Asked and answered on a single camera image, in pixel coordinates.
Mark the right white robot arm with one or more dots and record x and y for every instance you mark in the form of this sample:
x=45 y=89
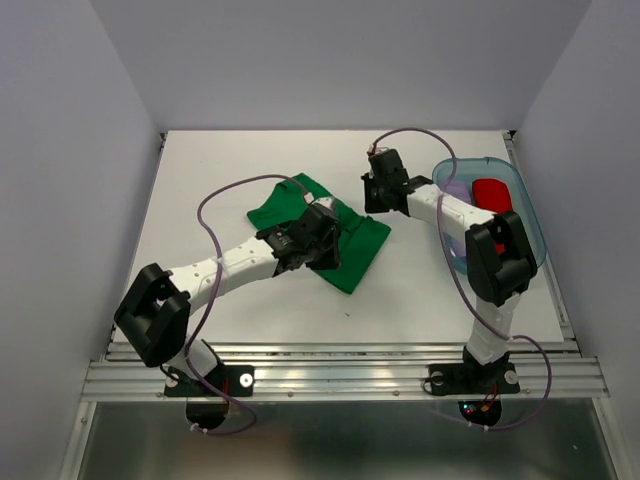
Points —
x=500 y=265

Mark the green t shirt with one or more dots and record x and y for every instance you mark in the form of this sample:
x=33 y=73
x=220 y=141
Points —
x=360 y=241

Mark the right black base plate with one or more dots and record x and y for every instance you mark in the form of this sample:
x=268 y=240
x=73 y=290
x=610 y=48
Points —
x=467 y=380

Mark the translucent blue plastic bin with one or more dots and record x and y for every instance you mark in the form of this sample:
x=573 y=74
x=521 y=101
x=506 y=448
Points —
x=470 y=169

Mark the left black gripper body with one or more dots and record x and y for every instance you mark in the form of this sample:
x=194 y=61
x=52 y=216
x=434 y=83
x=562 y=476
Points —
x=322 y=255

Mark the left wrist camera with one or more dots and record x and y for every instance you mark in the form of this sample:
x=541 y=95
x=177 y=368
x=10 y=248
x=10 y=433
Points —
x=327 y=202

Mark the red t shirt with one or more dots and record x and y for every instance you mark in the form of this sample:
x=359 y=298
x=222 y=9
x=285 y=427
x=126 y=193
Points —
x=491 y=194

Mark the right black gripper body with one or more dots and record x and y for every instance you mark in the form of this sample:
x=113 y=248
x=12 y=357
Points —
x=374 y=194

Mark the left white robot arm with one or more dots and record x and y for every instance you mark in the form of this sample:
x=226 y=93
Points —
x=155 y=310

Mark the lavender t shirt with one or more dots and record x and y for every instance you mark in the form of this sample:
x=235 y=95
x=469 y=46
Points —
x=459 y=190

